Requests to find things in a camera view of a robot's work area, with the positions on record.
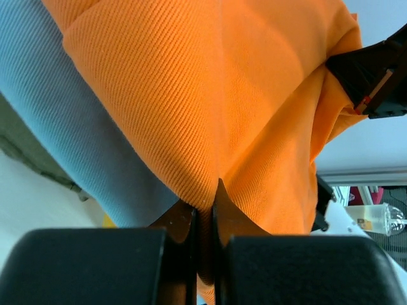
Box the light blue folded trousers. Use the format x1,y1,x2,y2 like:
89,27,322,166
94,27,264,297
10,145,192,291
1,1,177,227

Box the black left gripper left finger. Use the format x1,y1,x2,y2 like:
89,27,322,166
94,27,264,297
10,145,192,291
1,201,197,304

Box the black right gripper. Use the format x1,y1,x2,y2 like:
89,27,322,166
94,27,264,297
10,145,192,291
326,26,406,119

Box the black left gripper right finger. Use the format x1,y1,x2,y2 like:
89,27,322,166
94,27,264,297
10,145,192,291
212,182,406,304

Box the orange trousers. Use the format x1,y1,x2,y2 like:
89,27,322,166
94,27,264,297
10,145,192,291
44,1,361,304

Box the plastic iced drink cup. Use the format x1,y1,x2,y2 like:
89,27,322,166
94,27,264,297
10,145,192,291
345,203,406,236

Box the folded clothes under blue trousers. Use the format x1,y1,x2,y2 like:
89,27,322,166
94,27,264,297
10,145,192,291
1,97,89,201

